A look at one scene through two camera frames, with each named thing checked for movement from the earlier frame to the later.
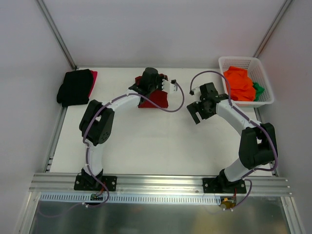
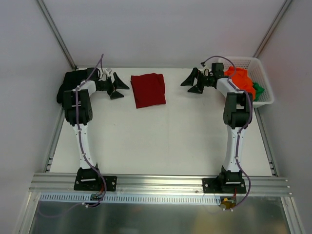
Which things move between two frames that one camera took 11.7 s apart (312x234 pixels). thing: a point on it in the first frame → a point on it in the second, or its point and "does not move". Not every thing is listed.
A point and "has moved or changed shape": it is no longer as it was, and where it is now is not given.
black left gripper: x=159 y=81 → x=112 y=85
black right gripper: x=202 y=108 → x=199 y=81
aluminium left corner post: x=50 y=23 does not move
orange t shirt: x=240 y=85 does not move
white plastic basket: x=256 y=70 does not move
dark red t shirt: x=159 y=97 has moved or changed shape
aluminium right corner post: x=285 y=6 does not move
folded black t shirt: x=75 y=87 does not move
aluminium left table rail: x=50 y=154 does not move
